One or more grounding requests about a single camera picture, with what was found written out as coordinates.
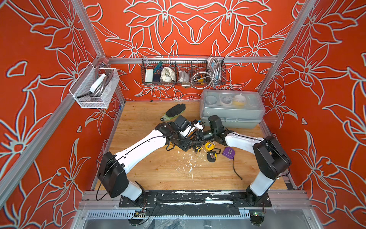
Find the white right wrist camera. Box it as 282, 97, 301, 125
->
193, 120, 204, 131

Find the white power adapter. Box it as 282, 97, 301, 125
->
89, 73, 106, 93

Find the black wire wall basket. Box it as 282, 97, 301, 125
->
141, 55, 228, 90

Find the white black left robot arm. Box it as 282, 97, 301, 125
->
97, 115, 196, 201

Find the yellow black tape measure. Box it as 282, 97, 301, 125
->
192, 145, 203, 153

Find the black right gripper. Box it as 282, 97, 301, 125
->
190, 131, 217, 148

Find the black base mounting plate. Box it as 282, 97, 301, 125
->
119, 190, 272, 208

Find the purple tape measure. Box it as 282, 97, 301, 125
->
223, 147, 243, 180

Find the grey storage box clear lid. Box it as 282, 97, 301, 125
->
200, 89, 265, 129

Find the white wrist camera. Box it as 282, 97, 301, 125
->
193, 120, 204, 131
180, 125, 195, 138

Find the black round tape measure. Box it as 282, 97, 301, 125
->
206, 148, 221, 163

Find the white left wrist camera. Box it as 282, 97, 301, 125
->
180, 125, 195, 138

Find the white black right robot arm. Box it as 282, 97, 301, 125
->
191, 115, 291, 206

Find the black green work glove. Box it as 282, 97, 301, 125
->
160, 104, 186, 122

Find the coiled grey cable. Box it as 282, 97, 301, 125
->
191, 57, 223, 90

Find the clear wall bin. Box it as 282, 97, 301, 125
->
69, 64, 119, 109

